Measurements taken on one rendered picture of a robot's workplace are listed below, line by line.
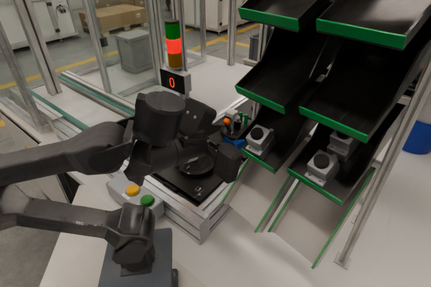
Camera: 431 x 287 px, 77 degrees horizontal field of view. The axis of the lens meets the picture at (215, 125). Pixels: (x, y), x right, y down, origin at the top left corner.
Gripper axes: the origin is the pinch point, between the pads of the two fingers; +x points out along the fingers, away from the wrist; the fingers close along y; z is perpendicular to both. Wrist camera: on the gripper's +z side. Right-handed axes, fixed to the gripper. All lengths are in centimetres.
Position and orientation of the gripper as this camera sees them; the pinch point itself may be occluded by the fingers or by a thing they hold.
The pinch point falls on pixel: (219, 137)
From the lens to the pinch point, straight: 53.3
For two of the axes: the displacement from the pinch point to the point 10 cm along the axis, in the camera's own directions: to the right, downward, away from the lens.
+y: -6.6, -4.3, 6.1
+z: 2.0, -8.9, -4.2
